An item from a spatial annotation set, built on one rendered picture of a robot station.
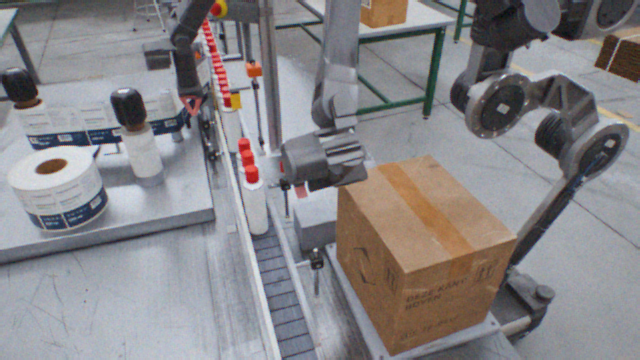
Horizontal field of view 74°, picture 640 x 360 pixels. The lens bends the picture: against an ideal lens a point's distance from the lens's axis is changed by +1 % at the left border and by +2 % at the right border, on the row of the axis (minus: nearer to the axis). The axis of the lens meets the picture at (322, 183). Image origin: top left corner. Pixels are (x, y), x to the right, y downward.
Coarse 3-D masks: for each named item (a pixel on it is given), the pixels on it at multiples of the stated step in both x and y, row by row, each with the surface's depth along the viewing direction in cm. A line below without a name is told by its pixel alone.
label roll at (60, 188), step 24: (24, 168) 113; (48, 168) 117; (72, 168) 113; (96, 168) 118; (24, 192) 106; (48, 192) 107; (72, 192) 110; (96, 192) 117; (48, 216) 111; (72, 216) 113; (96, 216) 119
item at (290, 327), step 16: (240, 192) 128; (272, 224) 117; (256, 240) 112; (272, 240) 112; (256, 256) 107; (272, 256) 107; (272, 272) 103; (288, 272) 103; (272, 288) 99; (288, 288) 99; (272, 304) 96; (288, 304) 96; (272, 320) 93; (288, 320) 93; (304, 320) 93; (288, 336) 90; (304, 336) 90; (288, 352) 87; (304, 352) 87
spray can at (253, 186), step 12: (252, 168) 103; (252, 180) 103; (252, 192) 104; (264, 192) 107; (252, 204) 106; (264, 204) 108; (252, 216) 109; (264, 216) 110; (252, 228) 112; (264, 228) 112
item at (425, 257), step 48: (384, 192) 90; (432, 192) 90; (384, 240) 78; (432, 240) 79; (480, 240) 79; (384, 288) 83; (432, 288) 79; (480, 288) 86; (384, 336) 89; (432, 336) 90
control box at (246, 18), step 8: (224, 0) 124; (256, 0) 121; (224, 8) 125; (232, 8) 125; (240, 8) 124; (248, 8) 123; (256, 8) 123; (216, 16) 128; (224, 16) 127; (232, 16) 126; (240, 16) 126; (248, 16) 125; (256, 16) 124
